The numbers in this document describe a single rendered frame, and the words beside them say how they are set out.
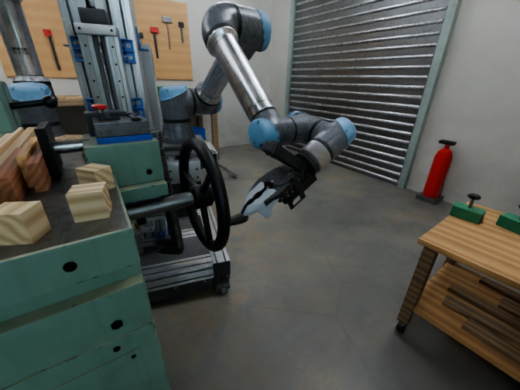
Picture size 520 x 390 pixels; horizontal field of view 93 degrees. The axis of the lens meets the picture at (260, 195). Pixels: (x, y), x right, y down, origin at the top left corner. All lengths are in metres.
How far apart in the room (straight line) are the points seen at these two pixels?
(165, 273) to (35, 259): 0.97
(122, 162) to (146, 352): 0.36
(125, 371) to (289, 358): 0.83
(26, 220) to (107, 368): 0.27
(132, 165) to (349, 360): 1.14
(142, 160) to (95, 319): 0.30
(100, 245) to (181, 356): 0.98
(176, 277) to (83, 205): 0.97
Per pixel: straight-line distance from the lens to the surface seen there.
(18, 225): 0.39
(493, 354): 1.38
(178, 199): 0.61
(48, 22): 3.84
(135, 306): 0.46
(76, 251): 0.38
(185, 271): 1.32
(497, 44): 2.95
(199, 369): 1.26
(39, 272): 0.39
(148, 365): 0.57
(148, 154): 0.58
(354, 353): 1.35
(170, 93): 1.13
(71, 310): 0.44
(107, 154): 0.57
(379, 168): 3.29
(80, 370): 0.53
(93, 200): 0.40
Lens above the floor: 1.08
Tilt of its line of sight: 25 degrees down
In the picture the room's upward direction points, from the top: 1 degrees clockwise
